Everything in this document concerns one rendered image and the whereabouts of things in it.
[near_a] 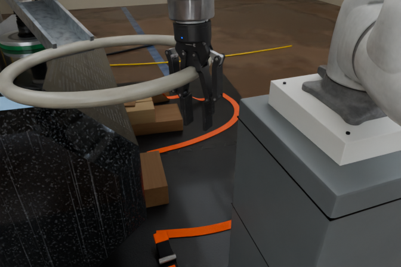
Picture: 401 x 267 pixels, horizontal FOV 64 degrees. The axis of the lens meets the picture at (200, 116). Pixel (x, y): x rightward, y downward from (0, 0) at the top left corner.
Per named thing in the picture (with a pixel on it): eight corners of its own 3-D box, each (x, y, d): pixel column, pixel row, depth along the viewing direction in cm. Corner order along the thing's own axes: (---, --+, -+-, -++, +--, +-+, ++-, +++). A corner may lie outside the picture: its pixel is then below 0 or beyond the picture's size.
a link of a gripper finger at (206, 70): (200, 47, 66) (205, 46, 65) (213, 98, 70) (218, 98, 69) (190, 52, 63) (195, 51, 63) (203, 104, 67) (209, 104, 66)
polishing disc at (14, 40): (51, 27, 136) (51, 24, 135) (67, 39, 121) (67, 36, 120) (-6, 36, 124) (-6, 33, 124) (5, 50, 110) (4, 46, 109)
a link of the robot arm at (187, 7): (184, -14, 65) (185, 16, 68) (156, -9, 59) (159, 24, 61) (222, -14, 61) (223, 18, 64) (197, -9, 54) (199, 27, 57)
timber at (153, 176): (169, 203, 160) (167, 185, 154) (145, 208, 157) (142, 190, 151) (160, 166, 185) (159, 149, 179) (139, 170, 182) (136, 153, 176)
